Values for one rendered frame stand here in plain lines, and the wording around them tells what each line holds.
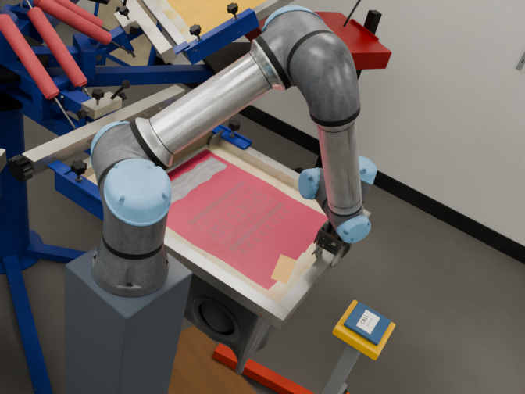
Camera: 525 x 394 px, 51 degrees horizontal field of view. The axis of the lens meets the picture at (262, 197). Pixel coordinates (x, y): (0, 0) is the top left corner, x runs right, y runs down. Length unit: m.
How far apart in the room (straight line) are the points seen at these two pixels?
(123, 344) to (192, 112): 0.47
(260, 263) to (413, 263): 1.87
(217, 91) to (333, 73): 0.23
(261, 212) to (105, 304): 0.76
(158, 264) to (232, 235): 0.57
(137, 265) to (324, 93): 0.46
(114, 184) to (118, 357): 0.37
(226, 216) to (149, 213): 0.73
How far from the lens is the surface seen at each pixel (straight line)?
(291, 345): 2.64
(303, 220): 1.75
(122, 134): 1.10
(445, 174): 3.64
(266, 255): 1.60
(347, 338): 1.49
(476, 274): 3.51
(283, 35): 1.07
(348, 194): 1.17
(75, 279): 1.15
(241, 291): 1.43
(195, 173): 1.82
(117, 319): 1.10
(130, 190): 0.98
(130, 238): 1.02
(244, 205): 1.74
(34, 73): 1.98
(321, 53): 1.00
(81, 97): 1.98
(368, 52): 2.71
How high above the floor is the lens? 2.04
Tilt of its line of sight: 37 degrees down
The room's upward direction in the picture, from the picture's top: 16 degrees clockwise
